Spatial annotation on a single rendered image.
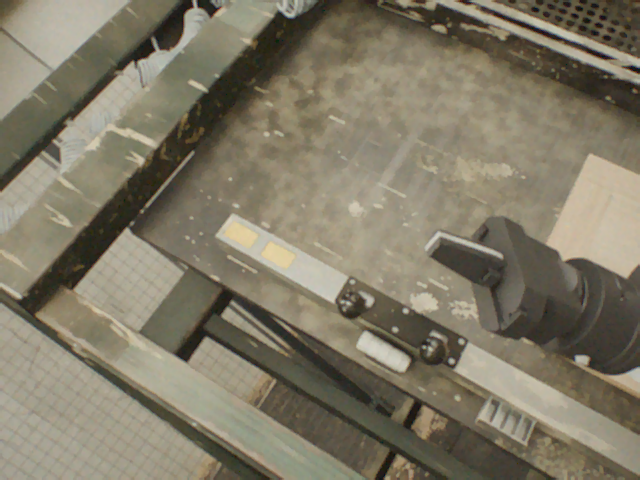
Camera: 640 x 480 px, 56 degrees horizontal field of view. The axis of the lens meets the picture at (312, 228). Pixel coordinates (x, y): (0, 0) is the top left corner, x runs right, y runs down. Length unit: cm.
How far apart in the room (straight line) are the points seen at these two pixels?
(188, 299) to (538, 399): 56
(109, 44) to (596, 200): 117
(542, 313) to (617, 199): 67
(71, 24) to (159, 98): 505
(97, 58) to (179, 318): 82
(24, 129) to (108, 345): 74
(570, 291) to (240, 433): 50
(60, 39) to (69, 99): 447
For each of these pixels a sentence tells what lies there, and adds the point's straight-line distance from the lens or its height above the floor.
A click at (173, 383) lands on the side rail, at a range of 90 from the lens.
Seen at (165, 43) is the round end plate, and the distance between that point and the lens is 176.
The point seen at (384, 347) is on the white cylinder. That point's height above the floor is 144.
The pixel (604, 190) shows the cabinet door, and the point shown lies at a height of 127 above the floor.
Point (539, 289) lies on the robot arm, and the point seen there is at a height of 157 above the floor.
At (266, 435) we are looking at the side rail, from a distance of 87.
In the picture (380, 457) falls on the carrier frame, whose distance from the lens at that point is 205.
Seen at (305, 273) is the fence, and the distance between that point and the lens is 95.
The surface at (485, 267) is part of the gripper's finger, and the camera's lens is 53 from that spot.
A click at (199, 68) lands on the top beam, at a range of 112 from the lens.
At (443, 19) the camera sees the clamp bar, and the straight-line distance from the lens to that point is 131.
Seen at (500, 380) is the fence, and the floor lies 130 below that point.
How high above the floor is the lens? 184
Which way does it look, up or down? 13 degrees down
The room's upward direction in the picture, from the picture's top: 49 degrees counter-clockwise
